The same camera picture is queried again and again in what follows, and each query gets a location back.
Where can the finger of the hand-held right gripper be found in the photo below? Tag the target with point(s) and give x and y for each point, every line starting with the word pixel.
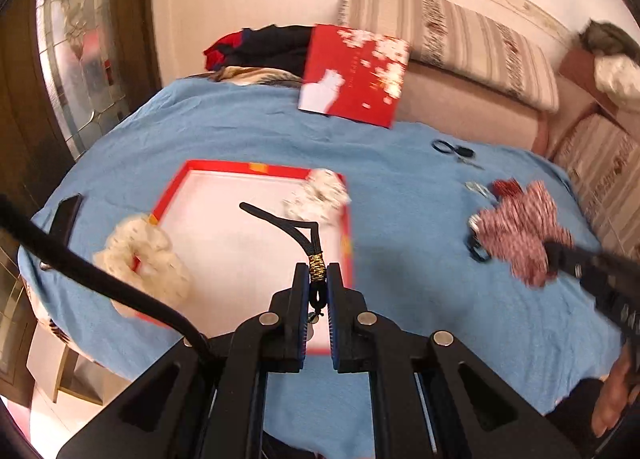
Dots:
pixel 562 259

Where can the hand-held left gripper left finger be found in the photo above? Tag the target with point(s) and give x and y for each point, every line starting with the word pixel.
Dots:
pixel 301 289

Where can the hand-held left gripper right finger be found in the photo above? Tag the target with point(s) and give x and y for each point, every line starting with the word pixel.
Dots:
pixel 334 299

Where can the red and white scrunchie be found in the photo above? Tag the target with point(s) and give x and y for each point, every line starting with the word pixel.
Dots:
pixel 520 229

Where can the red shallow box tray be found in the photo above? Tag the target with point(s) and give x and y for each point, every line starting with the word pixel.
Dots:
pixel 235 259

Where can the person's right hand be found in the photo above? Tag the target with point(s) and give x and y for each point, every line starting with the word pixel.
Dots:
pixel 617 389

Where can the blue towel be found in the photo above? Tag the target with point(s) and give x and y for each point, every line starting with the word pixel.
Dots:
pixel 400 239

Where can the white printed scrunchie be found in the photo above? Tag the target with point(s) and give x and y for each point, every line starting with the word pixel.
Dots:
pixel 320 189

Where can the striped sofa cushion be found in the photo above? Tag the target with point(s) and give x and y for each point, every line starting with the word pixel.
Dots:
pixel 600 164
pixel 475 44

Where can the person's dark pants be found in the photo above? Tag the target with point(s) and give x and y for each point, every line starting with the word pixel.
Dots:
pixel 570 414

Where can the small scissors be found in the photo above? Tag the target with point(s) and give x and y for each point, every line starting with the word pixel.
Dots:
pixel 466 153

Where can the cream fluffy scrunchie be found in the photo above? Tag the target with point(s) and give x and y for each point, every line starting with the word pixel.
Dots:
pixel 160 244

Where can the pink sofa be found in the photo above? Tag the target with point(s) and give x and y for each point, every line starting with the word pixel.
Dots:
pixel 460 104

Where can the white pillow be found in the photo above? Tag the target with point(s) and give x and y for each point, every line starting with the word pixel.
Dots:
pixel 620 79

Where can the red box lid with cat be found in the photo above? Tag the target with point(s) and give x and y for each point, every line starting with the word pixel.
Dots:
pixel 350 99

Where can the floral patterned cloth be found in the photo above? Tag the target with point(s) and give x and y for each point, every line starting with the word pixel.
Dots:
pixel 250 75

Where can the grey furry item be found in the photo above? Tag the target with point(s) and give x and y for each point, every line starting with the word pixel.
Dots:
pixel 605 39

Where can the dark clothes pile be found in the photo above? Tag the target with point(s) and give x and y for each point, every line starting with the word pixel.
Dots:
pixel 270 46

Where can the black phone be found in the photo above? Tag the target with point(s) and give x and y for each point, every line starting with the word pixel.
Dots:
pixel 65 224

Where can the glass panel door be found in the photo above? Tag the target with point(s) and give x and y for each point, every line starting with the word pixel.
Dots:
pixel 85 64

